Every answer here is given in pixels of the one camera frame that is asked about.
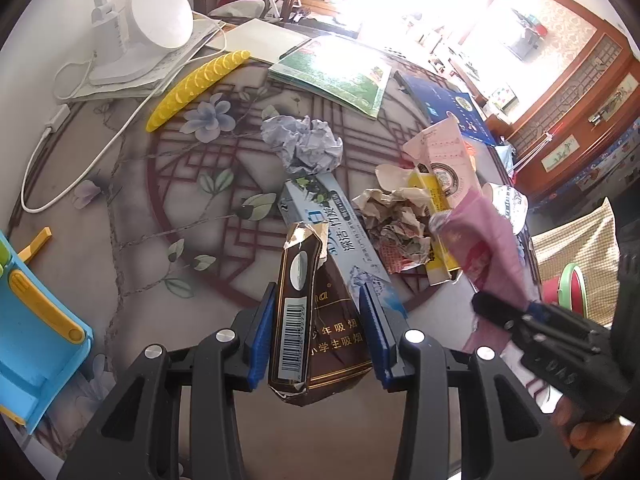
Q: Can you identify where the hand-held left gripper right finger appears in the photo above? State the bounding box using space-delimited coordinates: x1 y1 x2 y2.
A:
357 282 583 480

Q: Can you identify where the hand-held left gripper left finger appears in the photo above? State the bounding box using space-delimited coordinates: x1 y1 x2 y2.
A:
56 282 278 480

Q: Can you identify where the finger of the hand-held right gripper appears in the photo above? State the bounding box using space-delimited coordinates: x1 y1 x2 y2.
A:
471 291 556 334

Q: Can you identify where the brown cigarette pack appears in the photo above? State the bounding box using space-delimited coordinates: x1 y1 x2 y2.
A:
267 221 375 408

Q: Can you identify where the red bucket with green rim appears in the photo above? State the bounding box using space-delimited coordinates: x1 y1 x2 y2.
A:
542 262 616 328

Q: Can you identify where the pink plastic bag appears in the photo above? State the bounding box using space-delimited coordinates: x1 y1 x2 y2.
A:
430 192 533 356

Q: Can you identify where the pink carton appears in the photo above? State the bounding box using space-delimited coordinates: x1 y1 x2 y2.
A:
402 112 483 211

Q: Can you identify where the person's right hand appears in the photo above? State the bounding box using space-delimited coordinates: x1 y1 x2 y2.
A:
552 399 640 467

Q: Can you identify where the yellow box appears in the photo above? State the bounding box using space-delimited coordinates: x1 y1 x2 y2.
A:
406 170 463 286

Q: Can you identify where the white printed wrapper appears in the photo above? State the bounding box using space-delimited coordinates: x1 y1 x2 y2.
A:
487 182 529 237

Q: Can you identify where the checked cloth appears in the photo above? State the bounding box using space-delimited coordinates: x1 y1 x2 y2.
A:
530 197 621 321

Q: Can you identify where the crumpled printed paper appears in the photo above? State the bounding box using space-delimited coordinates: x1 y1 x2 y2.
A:
352 187 436 276

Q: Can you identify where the light blue toothpaste box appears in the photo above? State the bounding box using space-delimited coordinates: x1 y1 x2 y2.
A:
277 170 408 316

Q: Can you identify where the cream crumpled paper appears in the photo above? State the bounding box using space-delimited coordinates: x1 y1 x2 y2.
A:
375 162 417 192

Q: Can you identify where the grey crumpled paper ball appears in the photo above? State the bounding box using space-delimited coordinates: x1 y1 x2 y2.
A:
260 115 345 177

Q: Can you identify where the blue book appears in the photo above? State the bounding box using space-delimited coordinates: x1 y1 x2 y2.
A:
395 71 496 147

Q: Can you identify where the blue plastic toy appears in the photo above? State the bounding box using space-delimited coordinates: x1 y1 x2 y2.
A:
0 230 95 436

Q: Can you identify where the wooden cabinet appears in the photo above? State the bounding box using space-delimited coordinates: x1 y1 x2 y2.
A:
480 0 640 206

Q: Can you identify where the yellow plastic piece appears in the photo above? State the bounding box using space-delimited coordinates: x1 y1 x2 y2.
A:
17 227 52 263

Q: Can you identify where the green book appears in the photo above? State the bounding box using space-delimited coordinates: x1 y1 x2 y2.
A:
268 35 393 121

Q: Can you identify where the yellow curved plastic toy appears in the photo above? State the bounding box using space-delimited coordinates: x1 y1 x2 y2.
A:
146 50 252 133

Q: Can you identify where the stack of papers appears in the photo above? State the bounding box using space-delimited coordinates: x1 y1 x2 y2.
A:
75 12 223 103

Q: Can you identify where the white power adapter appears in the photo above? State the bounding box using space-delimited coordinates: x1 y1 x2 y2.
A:
42 105 71 136

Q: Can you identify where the white pad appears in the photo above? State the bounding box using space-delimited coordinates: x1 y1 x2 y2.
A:
205 19 313 65

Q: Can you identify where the white cushion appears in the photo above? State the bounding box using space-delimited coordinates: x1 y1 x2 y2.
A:
209 0 267 18

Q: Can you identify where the white desk lamp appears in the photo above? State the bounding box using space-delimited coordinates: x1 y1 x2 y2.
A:
87 0 195 87

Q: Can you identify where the white cable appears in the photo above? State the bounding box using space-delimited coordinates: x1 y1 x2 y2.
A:
20 19 227 213

